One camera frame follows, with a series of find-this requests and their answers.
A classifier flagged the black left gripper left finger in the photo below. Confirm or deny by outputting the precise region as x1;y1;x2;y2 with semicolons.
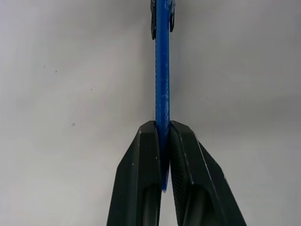
105;120;163;226

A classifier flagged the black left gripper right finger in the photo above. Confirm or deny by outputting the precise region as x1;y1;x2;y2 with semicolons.
166;120;248;226

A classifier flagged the blue box cutter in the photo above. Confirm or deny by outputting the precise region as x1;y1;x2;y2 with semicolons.
149;0;176;194

